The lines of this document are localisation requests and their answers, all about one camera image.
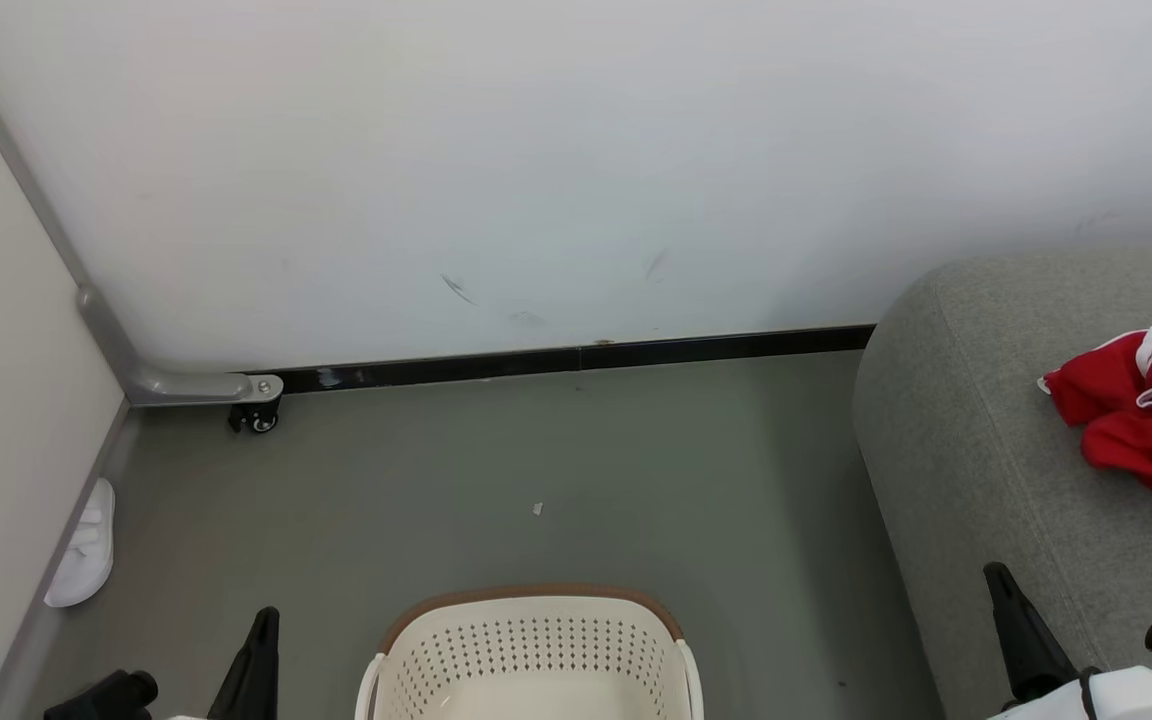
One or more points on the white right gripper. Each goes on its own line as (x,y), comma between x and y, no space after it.
(1146,700)

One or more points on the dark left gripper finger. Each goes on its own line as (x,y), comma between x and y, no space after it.
(251,680)

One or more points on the white perforated basket brown rim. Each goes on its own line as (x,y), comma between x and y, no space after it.
(536,690)

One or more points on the white slipper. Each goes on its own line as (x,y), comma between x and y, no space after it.
(86,560)

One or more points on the grey fabric sofa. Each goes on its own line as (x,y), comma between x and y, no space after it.
(966,450)

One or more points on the black baseboard strip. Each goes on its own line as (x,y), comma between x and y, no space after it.
(636,352)

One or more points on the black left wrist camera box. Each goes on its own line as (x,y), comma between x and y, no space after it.
(106,700)

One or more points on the grey wall skirting strip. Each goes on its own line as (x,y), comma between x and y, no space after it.
(31,650)

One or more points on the black caster wheel silver bracket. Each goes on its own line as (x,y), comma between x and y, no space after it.
(261,420)

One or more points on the grey metal partition frame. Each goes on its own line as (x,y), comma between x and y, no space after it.
(186,385)

